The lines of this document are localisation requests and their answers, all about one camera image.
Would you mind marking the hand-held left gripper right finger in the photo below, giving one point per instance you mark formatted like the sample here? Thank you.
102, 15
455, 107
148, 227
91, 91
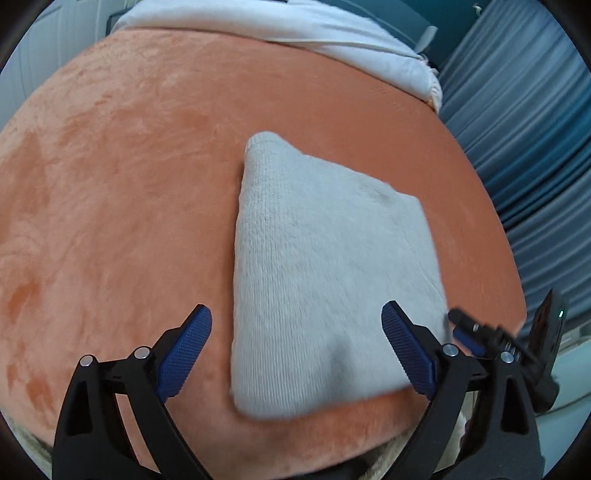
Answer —
408, 350

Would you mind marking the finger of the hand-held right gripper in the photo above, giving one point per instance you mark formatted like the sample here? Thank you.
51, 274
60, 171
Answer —
468, 344
466, 321

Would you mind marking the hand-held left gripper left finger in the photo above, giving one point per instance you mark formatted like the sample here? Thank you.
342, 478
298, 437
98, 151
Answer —
182, 355

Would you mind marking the white fuzzy heart-button cardigan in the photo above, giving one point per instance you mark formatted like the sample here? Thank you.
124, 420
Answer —
332, 277

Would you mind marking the orange plush blanket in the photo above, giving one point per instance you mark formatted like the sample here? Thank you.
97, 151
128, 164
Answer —
124, 198

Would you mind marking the blue-grey curtain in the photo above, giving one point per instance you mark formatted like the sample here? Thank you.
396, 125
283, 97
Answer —
526, 138

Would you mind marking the white bedside fixture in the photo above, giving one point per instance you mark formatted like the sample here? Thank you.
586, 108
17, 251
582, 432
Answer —
427, 39

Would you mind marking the teal padded headboard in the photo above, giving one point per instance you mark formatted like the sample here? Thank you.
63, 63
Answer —
415, 16

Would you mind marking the white closet doors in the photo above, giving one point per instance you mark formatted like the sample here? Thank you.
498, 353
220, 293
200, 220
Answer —
32, 55

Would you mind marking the white duvet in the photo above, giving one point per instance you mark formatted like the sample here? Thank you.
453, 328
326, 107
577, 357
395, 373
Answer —
295, 27

